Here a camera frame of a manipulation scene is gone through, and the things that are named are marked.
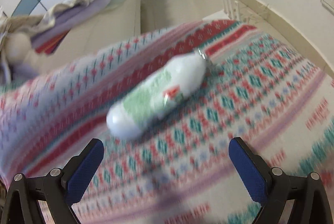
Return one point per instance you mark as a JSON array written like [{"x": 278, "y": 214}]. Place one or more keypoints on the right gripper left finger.
[{"x": 60, "y": 189}]

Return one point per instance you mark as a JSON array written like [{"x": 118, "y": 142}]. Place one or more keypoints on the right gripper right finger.
[{"x": 272, "y": 188}]

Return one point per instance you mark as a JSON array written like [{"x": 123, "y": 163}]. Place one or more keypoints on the patterned knit blanket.
[{"x": 270, "y": 95}]

